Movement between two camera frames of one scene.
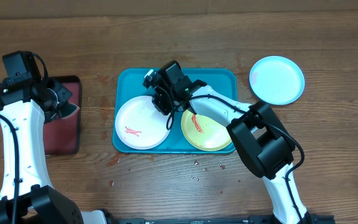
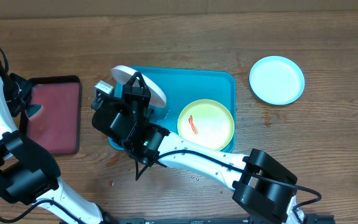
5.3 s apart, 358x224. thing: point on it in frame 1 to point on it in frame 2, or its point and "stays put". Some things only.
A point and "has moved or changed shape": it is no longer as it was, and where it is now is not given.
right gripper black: (160, 105) to (137, 99)
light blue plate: (276, 79) stays put
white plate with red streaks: (140, 124) has moved or changed shape
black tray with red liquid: (63, 136) stays put
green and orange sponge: (70, 109) has moved or changed shape
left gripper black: (64, 93) to (24, 100)
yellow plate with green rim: (204, 133) stays put
